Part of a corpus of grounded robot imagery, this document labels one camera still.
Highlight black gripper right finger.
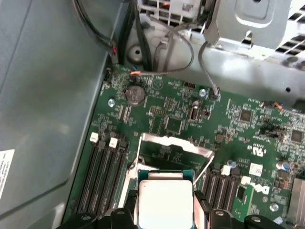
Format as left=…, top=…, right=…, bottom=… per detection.
left=194, top=190, right=277, bottom=229

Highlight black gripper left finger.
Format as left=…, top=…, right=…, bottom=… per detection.
left=59, top=189, right=139, bottom=229

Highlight silver square CPU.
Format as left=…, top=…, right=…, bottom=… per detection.
left=137, top=168, right=197, bottom=229

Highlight metal socket cover frame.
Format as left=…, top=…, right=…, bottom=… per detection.
left=134, top=132, right=215, bottom=189

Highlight silver chipset heatsink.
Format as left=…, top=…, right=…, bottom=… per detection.
left=291, top=177, right=305, bottom=226

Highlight green motherboard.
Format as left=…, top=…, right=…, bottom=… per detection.
left=64, top=63, right=305, bottom=229

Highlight black square chip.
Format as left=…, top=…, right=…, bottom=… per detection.
left=165, top=116, right=184, bottom=131

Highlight silver board port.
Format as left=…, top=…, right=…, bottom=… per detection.
left=190, top=106, right=200, bottom=121

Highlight white case sticker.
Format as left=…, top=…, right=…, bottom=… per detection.
left=0, top=149, right=15, bottom=204

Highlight round coin battery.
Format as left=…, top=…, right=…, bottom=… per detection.
left=125, top=85, right=146, bottom=105

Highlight black PC case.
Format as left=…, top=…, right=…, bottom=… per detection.
left=0, top=0, right=305, bottom=229

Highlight silver metal drive cage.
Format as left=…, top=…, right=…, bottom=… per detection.
left=137, top=0, right=305, bottom=72

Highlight grey wire with plug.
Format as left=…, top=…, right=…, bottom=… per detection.
left=197, top=40, right=221, bottom=100

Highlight grey flat ribbon wire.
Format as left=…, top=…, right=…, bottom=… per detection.
left=152, top=30, right=174, bottom=73

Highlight thick black cable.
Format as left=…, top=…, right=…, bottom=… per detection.
left=118, top=0, right=154, bottom=72

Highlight black wire bundle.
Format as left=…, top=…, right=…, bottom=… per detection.
left=72, top=0, right=120, bottom=63

